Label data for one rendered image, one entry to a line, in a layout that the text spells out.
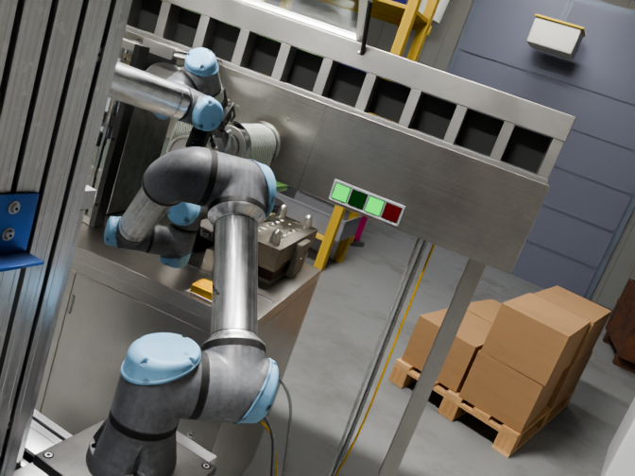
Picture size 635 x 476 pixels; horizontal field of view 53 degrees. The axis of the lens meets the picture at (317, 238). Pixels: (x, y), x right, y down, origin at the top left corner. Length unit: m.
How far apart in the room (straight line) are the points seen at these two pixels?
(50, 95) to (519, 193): 1.51
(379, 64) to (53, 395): 1.40
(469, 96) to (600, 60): 5.90
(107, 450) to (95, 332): 0.78
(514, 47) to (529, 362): 5.12
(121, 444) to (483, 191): 1.36
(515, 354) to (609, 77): 4.89
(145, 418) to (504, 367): 2.67
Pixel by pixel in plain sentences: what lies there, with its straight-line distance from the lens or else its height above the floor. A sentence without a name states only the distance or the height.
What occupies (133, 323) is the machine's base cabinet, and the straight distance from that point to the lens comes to 1.82.
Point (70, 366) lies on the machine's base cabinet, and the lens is 1.98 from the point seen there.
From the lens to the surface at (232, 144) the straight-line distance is 1.87.
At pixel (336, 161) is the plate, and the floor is 1.28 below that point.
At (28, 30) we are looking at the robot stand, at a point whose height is 1.48.
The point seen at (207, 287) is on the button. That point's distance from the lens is 1.70.
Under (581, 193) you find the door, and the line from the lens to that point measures 7.85.
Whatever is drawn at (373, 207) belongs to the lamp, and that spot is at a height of 1.18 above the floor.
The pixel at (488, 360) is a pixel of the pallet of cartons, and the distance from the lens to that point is 3.58.
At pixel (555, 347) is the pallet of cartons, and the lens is 3.46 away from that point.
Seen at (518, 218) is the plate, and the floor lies 1.31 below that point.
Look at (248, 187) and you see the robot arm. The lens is 1.28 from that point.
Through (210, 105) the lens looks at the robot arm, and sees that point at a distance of 1.45.
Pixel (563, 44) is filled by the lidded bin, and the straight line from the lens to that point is 7.29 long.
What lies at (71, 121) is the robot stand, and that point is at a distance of 0.92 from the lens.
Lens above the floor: 1.55
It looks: 14 degrees down
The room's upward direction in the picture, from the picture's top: 20 degrees clockwise
